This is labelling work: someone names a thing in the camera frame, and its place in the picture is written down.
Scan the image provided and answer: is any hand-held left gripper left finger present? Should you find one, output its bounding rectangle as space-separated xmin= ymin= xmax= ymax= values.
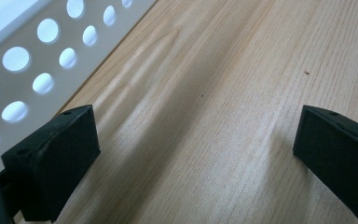
xmin=0 ymin=105 xmax=102 ymax=224

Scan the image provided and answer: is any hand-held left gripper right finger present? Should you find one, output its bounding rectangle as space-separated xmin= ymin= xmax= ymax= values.
xmin=292 ymin=105 xmax=358 ymax=223

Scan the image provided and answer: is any white perforated panel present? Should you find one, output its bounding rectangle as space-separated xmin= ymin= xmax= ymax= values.
xmin=0 ymin=0 xmax=158 ymax=174

